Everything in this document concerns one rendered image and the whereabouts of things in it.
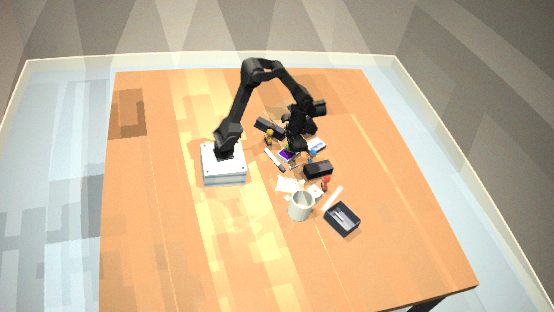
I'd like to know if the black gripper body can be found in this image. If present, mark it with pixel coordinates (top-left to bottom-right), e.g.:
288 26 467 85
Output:
281 113 308 152

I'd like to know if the white flat bar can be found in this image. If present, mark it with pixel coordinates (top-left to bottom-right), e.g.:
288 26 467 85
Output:
321 186 343 211

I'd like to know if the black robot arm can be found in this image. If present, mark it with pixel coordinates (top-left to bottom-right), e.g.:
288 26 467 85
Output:
212 57 327 162

